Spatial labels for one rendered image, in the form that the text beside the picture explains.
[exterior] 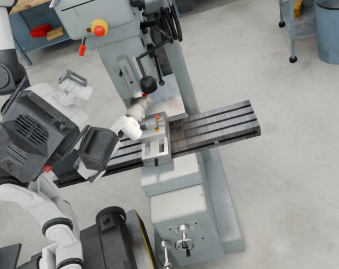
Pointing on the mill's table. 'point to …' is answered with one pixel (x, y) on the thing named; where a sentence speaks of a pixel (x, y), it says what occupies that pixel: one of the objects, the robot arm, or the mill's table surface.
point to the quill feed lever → (155, 62)
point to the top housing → (92, 15)
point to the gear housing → (115, 33)
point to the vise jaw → (150, 134)
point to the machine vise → (148, 159)
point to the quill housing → (121, 49)
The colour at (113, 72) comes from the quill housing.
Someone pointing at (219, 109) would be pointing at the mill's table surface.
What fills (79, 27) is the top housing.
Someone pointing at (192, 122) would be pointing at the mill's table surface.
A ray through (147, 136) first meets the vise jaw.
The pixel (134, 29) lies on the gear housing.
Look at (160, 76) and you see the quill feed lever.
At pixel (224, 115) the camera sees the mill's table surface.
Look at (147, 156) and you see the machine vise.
